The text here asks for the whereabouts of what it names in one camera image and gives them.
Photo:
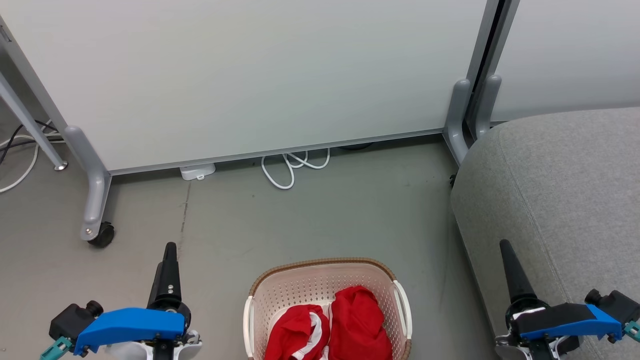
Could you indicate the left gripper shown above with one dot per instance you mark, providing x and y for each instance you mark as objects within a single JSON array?
[{"x": 187, "y": 342}]

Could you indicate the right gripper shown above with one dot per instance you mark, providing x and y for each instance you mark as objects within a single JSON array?
[{"x": 530, "y": 350}]

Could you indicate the plain red garment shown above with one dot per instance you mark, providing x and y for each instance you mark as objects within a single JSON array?
[{"x": 360, "y": 325}]

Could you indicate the grey fabric sofa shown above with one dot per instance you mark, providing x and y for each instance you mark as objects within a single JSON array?
[{"x": 560, "y": 200}]

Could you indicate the black caster wheel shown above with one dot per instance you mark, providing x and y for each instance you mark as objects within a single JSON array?
[{"x": 103, "y": 235}]

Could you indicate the long grey partition foot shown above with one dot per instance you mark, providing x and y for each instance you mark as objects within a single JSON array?
[{"x": 95, "y": 190}]

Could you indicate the white power adapter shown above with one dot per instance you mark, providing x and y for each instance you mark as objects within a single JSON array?
[{"x": 197, "y": 171}]

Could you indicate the white perforated laundry basket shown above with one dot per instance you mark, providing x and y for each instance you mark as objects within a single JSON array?
[{"x": 280, "y": 295}]

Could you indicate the red garment with white trim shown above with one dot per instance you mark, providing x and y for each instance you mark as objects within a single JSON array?
[{"x": 292, "y": 332}]

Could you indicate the grey metal table leg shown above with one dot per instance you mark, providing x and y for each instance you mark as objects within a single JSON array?
[{"x": 30, "y": 125}]

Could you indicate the large white partition panel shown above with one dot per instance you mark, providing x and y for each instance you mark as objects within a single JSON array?
[{"x": 260, "y": 75}]

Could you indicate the narrow white partition panel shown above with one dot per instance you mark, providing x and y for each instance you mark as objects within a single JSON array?
[{"x": 570, "y": 50}]

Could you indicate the left blue camera mount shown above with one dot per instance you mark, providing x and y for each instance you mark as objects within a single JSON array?
[{"x": 130, "y": 325}]

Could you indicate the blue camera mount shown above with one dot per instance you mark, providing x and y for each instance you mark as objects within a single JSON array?
[
  {"x": 570, "y": 322},
  {"x": 130, "y": 325}
]

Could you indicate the right blue camera mount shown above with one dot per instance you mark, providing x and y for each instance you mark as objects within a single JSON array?
[{"x": 570, "y": 322}]

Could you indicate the left black wrist camera box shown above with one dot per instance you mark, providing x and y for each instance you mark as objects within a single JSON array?
[{"x": 72, "y": 320}]

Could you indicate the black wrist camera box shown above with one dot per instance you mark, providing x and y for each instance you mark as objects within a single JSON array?
[
  {"x": 617, "y": 305},
  {"x": 72, "y": 320}
]

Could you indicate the right black wrist camera box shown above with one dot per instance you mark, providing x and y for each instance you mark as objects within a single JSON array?
[{"x": 617, "y": 305}]

